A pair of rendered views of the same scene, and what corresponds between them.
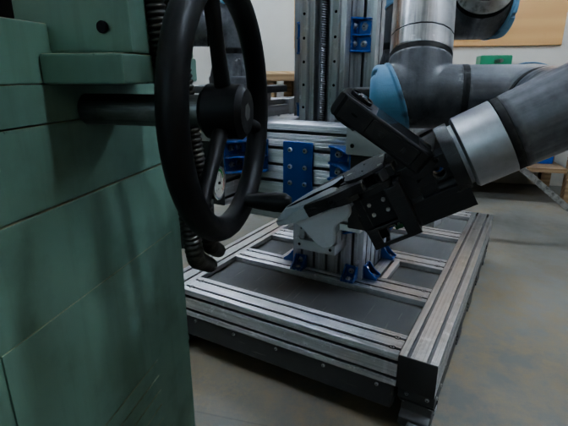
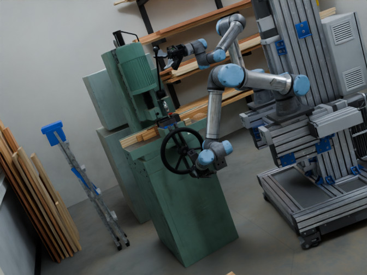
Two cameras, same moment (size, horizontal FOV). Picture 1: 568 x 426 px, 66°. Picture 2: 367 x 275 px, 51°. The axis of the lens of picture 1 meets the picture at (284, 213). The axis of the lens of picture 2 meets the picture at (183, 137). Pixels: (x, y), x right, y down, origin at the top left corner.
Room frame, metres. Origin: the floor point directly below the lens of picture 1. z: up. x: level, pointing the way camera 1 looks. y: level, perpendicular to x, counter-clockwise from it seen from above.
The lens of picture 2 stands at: (-0.61, -1.88, 1.44)
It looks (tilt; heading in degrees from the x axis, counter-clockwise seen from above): 14 degrees down; 60
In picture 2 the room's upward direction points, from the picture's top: 20 degrees counter-clockwise
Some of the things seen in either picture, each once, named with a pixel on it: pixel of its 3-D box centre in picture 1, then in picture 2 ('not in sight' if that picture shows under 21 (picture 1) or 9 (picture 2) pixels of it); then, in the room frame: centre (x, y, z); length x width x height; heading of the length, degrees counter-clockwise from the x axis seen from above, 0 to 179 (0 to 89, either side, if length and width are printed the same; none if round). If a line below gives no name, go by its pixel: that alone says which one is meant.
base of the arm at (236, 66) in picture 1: (234, 67); (262, 94); (1.32, 0.14, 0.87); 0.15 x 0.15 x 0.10
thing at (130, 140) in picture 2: not in sight; (161, 126); (0.59, 0.41, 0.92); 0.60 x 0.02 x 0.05; 168
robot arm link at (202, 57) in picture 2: not in sight; (204, 60); (0.96, 0.20, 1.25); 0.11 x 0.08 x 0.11; 99
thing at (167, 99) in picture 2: not in sight; (165, 106); (0.76, 0.54, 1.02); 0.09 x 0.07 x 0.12; 168
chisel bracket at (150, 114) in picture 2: not in sight; (153, 114); (0.57, 0.42, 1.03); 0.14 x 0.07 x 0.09; 78
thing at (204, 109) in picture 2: not in sight; (175, 121); (0.69, 0.37, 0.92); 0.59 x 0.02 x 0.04; 168
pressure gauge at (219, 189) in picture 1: (210, 187); not in sight; (0.78, 0.14, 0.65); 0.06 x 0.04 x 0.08; 168
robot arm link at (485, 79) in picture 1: (515, 98); (219, 149); (0.52, -0.27, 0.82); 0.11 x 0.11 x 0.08; 76
